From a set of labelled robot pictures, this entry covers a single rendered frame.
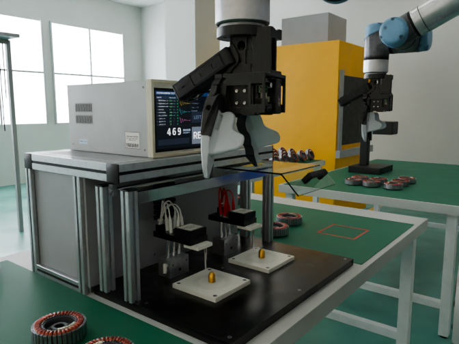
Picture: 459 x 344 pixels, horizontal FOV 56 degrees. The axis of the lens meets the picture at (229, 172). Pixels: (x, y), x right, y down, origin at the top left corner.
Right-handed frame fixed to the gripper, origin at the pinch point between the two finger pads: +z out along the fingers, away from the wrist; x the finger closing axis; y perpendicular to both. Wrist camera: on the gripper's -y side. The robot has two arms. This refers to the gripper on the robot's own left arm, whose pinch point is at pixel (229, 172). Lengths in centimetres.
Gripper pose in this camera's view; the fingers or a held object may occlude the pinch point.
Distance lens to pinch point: 62.9
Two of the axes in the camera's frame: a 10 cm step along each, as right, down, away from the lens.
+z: 0.0, 9.9, 1.4
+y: 8.7, 0.7, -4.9
